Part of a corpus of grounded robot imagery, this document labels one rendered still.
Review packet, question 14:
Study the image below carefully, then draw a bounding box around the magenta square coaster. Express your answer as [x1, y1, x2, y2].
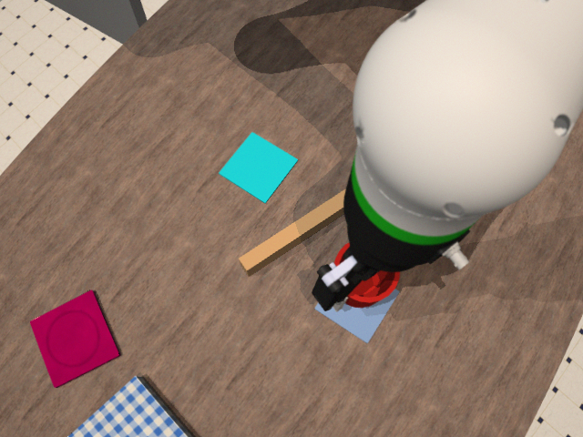
[30, 290, 121, 388]

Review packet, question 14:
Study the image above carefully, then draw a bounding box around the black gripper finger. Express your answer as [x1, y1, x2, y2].
[312, 256, 380, 312]

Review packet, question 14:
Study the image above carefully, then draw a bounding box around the red cup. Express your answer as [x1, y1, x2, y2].
[334, 243, 400, 308]

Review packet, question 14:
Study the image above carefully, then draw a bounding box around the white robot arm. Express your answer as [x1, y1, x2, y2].
[343, 0, 583, 270]

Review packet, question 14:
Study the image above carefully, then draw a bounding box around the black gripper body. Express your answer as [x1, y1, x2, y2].
[343, 226, 415, 272]

